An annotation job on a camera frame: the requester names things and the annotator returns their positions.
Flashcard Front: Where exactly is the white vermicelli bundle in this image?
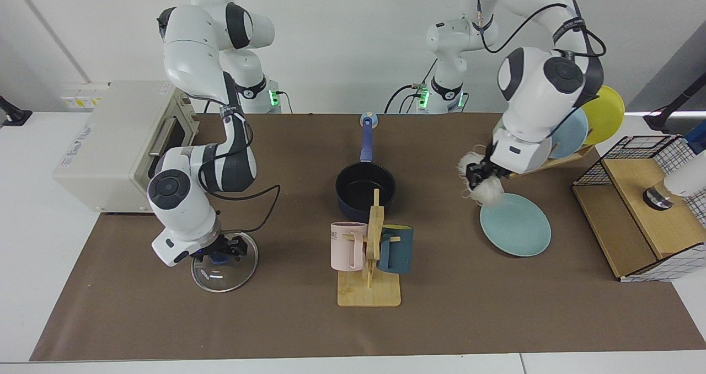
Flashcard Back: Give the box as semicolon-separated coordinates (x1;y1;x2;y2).
457;151;505;206

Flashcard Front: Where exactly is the glass lid with blue knob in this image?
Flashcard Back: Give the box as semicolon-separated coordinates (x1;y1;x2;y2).
191;232;259;293

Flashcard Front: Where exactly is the teal plate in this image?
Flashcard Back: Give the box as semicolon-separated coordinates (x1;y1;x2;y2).
479;193;552;258

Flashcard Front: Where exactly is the wooden plate rack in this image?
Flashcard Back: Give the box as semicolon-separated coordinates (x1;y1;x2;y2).
507;145;595;179

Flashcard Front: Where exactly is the light blue plate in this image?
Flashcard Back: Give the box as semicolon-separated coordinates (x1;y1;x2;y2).
549;106;589;159

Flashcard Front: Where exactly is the yellow plate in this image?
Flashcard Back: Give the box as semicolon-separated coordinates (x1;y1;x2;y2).
582;85;625;146

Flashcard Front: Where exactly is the dark teal cup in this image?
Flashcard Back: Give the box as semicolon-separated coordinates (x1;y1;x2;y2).
378;225;414;275

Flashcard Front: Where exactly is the pink cup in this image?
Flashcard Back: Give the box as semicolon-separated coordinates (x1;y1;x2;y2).
330;222;368;271

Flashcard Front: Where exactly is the brown table cloth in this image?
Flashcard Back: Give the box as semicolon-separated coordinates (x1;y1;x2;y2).
29;113;706;362

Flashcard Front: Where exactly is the wooden cup stand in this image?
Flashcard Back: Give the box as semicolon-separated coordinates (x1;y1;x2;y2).
337;189;402;307

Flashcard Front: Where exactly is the pale toaster oven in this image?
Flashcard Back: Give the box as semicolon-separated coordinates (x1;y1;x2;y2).
52;81;200;216

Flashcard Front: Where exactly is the black stand foot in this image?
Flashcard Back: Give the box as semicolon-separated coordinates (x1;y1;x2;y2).
644;73;706;133
0;95;33;127

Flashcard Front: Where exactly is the white cylinder with silver end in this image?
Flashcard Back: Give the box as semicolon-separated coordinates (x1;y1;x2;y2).
643;162;706;211

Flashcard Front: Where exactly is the blue object beside basket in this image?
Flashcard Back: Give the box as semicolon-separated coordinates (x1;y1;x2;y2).
684;121;706;155

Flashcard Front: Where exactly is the black base cable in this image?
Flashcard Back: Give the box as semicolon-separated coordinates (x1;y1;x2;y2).
384;60;437;114

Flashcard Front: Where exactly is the black pot with blue handle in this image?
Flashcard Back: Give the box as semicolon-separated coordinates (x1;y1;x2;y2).
335;116;397;223

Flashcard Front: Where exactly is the wire basket with wooden floor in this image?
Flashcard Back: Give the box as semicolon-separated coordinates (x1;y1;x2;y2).
572;135;706;282

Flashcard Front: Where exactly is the white wall socket strip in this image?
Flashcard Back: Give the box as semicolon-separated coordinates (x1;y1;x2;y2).
60;82;111;110

